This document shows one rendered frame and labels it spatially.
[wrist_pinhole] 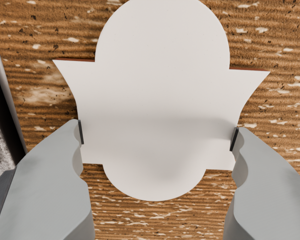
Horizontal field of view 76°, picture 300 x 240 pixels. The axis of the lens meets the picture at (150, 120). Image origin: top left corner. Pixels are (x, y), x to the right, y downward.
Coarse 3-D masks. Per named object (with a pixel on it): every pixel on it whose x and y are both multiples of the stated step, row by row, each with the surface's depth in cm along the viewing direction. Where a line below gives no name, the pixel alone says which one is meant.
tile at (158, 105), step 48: (144, 0) 9; (192, 0) 9; (96, 48) 10; (144, 48) 10; (192, 48) 10; (96, 96) 11; (144, 96) 11; (192, 96) 11; (240, 96) 11; (96, 144) 13; (144, 144) 13; (192, 144) 13; (144, 192) 15
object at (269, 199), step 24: (240, 144) 10; (264, 144) 10; (240, 168) 9; (264, 168) 8; (288, 168) 8; (240, 192) 7; (264, 192) 7; (288, 192) 7; (240, 216) 6; (264, 216) 6; (288, 216) 6
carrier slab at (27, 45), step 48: (0, 0) 10; (48, 0) 10; (96, 0) 10; (240, 0) 10; (288, 0) 10; (0, 48) 11; (48, 48) 11; (240, 48) 11; (288, 48) 11; (48, 96) 12; (288, 96) 12; (288, 144) 14; (96, 192) 16; (192, 192) 16
